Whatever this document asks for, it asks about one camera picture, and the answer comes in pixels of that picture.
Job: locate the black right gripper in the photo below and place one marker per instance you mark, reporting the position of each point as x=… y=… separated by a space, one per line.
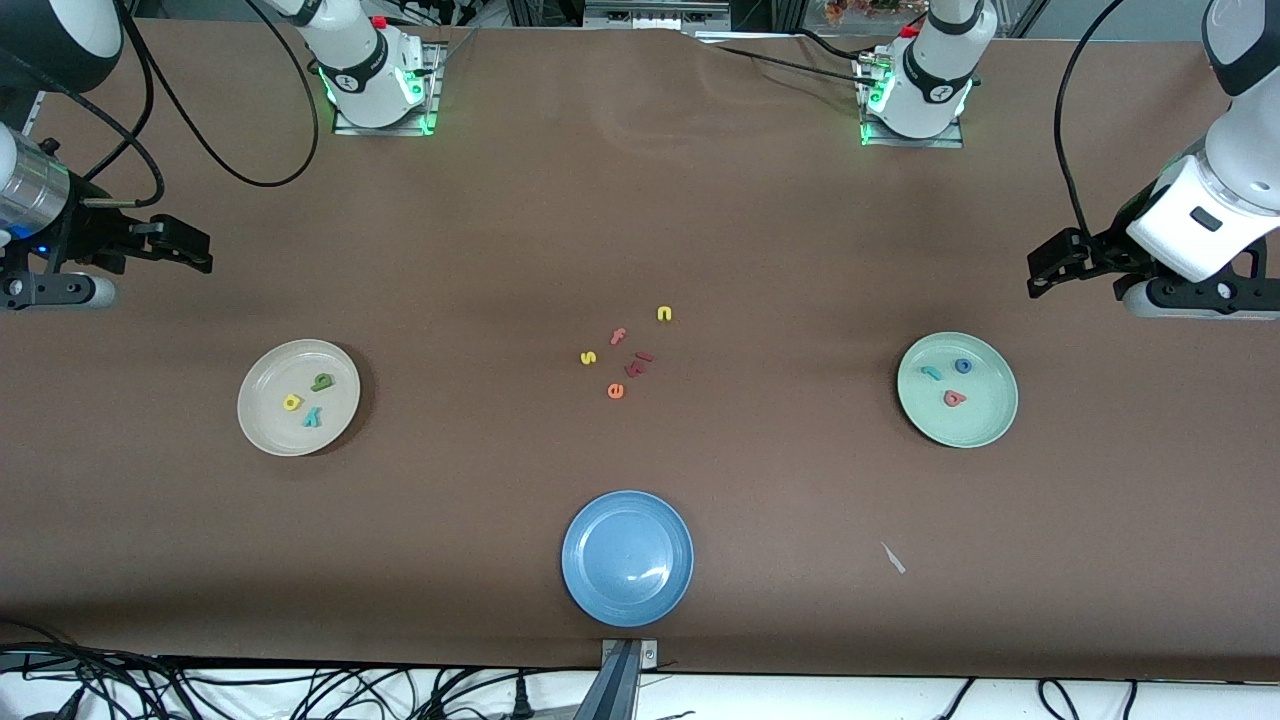
x=92 y=240

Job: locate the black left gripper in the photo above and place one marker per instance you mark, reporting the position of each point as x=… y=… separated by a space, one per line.
x=1103 y=251

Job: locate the green letter g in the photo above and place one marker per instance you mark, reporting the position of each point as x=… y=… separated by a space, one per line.
x=321 y=381

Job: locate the teal letter y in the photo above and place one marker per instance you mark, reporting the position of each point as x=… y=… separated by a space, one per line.
x=314 y=417

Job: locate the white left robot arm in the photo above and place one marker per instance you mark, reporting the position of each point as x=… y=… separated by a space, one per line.
x=935 y=80

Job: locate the light green plate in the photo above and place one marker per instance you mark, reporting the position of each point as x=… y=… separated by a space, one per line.
x=985 y=415

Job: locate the beige brown plate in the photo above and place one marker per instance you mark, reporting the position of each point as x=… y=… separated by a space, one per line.
x=270 y=430

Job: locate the orange dried flowers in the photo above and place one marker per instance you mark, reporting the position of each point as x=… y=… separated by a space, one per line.
x=860 y=10

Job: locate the white tape scrap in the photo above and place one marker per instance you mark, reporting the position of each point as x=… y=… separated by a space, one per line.
x=893 y=558

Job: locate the brown table cover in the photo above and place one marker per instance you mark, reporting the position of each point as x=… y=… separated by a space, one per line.
x=640 y=200

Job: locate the grey power strip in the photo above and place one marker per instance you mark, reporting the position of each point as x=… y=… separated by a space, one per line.
x=655 y=15

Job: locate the blue plate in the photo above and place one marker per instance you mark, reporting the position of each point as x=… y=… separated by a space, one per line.
x=627 y=558

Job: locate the black power plug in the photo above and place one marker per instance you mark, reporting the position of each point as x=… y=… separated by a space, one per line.
x=520 y=700

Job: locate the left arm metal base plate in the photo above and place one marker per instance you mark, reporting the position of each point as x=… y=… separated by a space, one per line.
x=950 y=143

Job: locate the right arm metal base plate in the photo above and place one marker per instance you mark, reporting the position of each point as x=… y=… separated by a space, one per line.
x=436 y=70

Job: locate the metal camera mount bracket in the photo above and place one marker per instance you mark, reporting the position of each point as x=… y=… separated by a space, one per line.
x=628 y=665

